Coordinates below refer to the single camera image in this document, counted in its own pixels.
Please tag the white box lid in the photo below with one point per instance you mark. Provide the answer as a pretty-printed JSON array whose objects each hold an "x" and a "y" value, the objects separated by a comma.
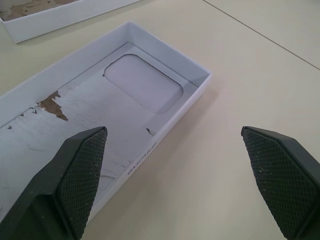
[{"x": 140, "y": 120}]

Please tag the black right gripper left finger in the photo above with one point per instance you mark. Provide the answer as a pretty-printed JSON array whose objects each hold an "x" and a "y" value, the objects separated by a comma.
[{"x": 62, "y": 187}]

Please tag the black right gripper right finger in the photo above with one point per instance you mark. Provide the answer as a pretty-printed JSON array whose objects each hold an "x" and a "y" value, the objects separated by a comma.
[{"x": 282, "y": 180}]

